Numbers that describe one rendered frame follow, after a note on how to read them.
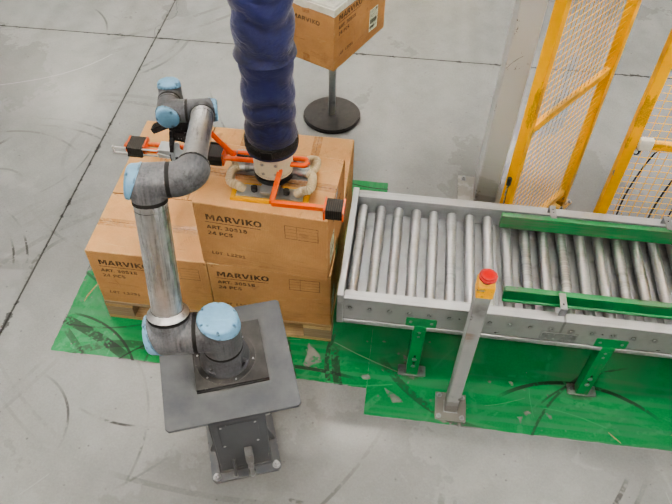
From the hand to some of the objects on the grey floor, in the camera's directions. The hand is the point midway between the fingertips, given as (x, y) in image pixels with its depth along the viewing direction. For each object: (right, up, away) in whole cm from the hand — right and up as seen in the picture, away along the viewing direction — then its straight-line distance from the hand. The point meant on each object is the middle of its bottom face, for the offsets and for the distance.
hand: (178, 152), depth 296 cm
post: (+124, -119, +41) cm, 177 cm away
